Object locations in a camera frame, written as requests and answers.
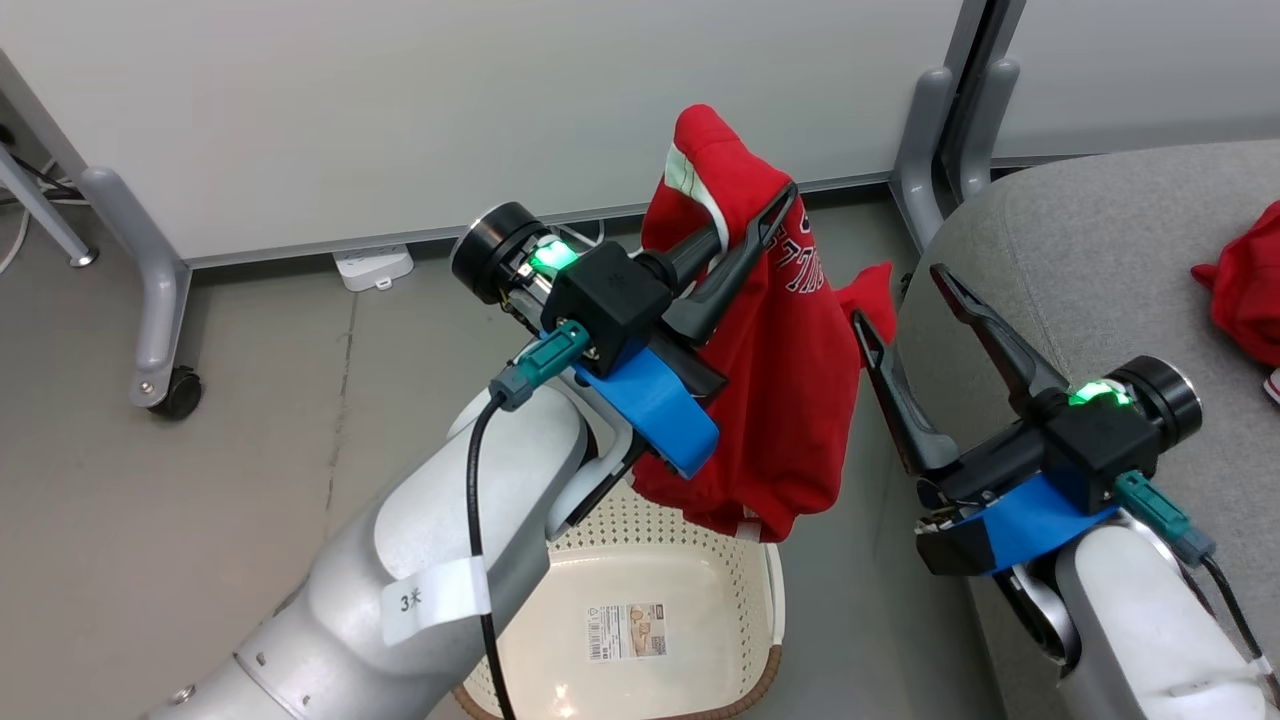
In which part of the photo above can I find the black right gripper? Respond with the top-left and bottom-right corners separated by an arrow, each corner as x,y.
850,263 -> 1205,578

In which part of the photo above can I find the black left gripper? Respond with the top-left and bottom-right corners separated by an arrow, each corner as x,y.
450,182 -> 800,347

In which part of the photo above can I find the red hooded sweatshirt white trim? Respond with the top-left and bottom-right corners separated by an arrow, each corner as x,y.
630,103 -> 898,544

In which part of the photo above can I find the grey fabric sofa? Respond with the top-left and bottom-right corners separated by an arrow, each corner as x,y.
868,138 -> 1280,720

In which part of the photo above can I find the grey partition foot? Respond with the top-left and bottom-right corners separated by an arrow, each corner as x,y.
889,65 -> 958,253
958,57 -> 1022,203

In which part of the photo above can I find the red garment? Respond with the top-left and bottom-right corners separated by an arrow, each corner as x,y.
1190,200 -> 1280,406

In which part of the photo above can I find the cream perforated laundry basket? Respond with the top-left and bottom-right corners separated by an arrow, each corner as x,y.
445,390 -> 787,720

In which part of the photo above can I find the white power strip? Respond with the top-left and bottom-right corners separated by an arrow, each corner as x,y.
333,245 -> 416,293

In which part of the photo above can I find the printed basket sticker label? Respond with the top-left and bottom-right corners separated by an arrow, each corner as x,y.
585,602 -> 669,663

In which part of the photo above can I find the black caster wheel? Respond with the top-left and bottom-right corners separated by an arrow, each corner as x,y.
150,366 -> 204,422

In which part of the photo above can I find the grey partition leg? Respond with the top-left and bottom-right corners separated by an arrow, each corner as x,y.
80,165 -> 194,409

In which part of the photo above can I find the thin grey metal leg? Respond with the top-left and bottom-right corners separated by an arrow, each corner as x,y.
0,145 -> 99,269

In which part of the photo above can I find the blue left camera mount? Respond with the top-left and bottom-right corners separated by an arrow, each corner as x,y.
572,345 -> 722,480

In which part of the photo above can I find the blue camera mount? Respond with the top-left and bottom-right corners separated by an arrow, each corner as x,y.
985,470 -> 1122,578
572,345 -> 722,480

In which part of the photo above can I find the blue right camera mount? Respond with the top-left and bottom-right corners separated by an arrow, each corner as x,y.
985,470 -> 1122,578

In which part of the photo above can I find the teal left cable connector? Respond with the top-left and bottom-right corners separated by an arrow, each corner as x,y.
488,320 -> 592,414

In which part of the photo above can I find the teal cable connector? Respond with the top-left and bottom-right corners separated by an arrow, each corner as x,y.
1113,470 -> 1219,567
488,320 -> 592,414

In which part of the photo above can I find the teal right cable connector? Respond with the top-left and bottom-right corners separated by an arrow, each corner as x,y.
1113,470 -> 1219,567

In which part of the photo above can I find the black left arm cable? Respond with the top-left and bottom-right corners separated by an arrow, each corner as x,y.
466,390 -> 521,720

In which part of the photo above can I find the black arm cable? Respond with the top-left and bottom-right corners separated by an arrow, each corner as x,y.
1195,550 -> 1280,703
466,390 -> 521,720

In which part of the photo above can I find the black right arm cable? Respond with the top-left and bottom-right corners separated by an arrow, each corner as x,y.
1195,550 -> 1280,703

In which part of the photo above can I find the white paper cable tag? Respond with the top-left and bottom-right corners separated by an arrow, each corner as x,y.
380,555 -> 494,647

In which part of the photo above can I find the black floor cable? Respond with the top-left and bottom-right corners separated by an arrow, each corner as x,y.
0,124 -> 81,203

